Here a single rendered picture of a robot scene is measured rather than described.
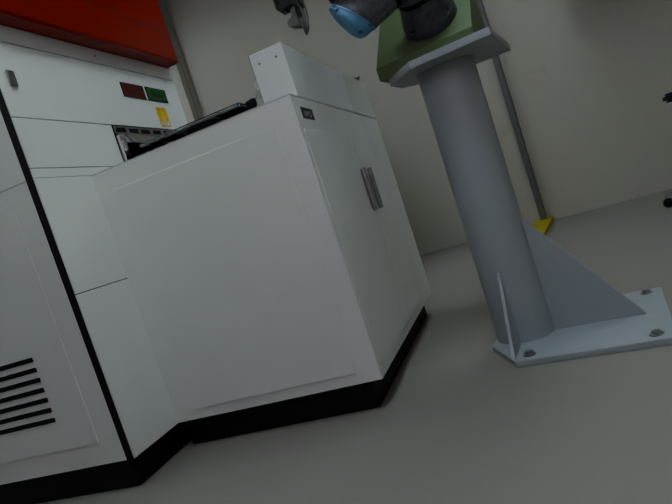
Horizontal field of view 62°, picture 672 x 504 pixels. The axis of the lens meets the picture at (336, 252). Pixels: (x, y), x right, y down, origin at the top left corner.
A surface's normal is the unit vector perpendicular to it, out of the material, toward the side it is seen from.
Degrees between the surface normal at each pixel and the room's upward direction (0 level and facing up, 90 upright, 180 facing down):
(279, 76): 90
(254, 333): 90
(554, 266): 90
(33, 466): 90
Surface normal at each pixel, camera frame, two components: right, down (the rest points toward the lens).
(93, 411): -0.29, 0.16
